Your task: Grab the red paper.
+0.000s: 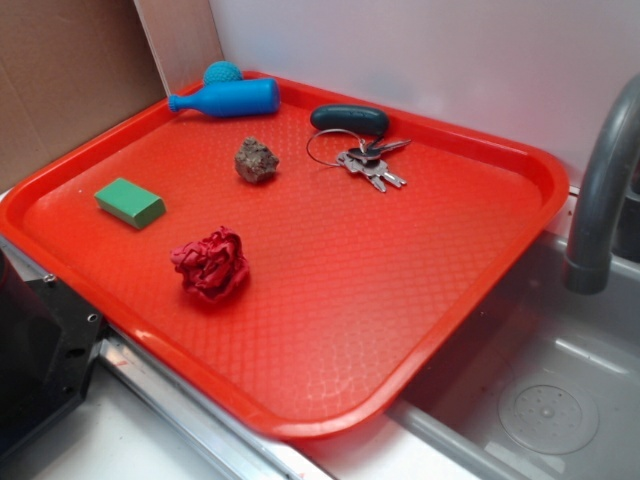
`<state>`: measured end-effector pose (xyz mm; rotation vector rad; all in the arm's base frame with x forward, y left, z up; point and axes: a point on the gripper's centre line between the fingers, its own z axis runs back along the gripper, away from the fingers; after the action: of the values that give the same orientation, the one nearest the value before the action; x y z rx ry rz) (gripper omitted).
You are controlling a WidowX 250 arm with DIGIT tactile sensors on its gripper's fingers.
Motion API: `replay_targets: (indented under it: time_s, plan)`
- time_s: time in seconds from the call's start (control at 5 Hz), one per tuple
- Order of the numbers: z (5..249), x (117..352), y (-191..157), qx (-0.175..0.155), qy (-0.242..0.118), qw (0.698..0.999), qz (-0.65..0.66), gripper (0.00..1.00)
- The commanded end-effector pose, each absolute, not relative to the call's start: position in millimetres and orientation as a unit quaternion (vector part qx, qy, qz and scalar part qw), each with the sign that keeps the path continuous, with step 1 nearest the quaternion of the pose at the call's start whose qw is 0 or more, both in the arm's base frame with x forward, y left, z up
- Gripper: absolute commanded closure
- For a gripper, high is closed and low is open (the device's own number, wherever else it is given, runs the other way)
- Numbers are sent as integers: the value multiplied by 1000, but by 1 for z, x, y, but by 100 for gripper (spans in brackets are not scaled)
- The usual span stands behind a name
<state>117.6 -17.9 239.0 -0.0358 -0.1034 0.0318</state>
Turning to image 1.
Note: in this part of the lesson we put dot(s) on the crumpled red paper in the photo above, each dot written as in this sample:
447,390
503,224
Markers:
211,268

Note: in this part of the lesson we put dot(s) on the red plastic tray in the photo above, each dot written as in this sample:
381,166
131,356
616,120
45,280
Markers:
350,290

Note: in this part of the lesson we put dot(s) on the bunch of silver keys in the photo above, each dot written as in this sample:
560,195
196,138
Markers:
368,162

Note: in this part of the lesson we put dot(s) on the brown rough rock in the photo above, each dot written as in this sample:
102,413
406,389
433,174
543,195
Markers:
255,162

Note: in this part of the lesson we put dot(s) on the dark oval key fob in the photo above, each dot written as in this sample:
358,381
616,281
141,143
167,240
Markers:
358,119

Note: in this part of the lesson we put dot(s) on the blue plastic bottle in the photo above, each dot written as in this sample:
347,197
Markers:
231,99

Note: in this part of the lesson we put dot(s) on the green rectangular block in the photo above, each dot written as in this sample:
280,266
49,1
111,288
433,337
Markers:
130,203

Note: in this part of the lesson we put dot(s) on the teal bumpy ball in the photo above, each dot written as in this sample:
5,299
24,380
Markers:
222,72

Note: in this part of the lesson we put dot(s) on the grey plastic sink basin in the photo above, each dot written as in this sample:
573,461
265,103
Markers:
531,325

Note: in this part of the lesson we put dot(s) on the grey sink faucet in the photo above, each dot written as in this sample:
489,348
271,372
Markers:
606,218

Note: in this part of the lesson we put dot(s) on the round sink drain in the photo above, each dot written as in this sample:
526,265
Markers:
548,416

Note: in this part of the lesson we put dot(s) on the brown cardboard panel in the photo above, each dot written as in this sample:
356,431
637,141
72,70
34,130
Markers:
70,70

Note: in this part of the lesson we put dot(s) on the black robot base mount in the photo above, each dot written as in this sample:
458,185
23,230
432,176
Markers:
50,338

